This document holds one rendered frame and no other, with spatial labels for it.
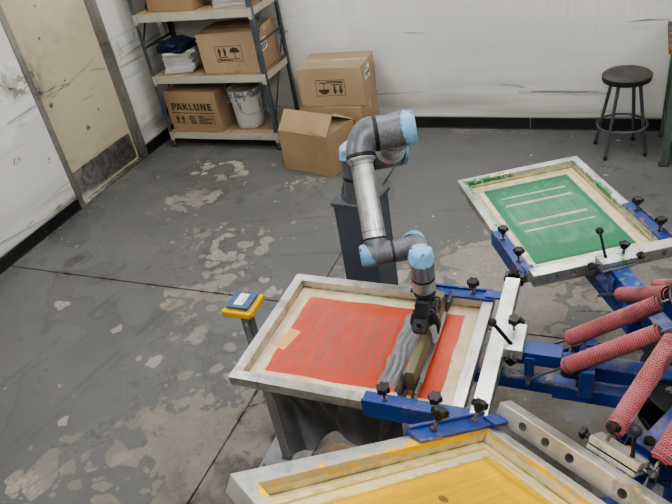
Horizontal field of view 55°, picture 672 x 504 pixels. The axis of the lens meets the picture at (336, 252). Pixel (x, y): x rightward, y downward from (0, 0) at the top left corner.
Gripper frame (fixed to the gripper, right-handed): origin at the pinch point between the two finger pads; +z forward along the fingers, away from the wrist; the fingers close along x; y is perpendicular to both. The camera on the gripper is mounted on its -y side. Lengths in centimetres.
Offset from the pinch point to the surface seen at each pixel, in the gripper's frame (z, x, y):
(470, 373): 2.1, -16.2, -9.7
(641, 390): -16, -63, -24
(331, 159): 79, 160, 284
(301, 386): 2.0, 34.9, -27.0
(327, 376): 5.4, 29.9, -17.8
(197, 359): 99, 161, 64
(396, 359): 4.9, 9.5, -5.7
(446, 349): 5.3, -5.5, 2.9
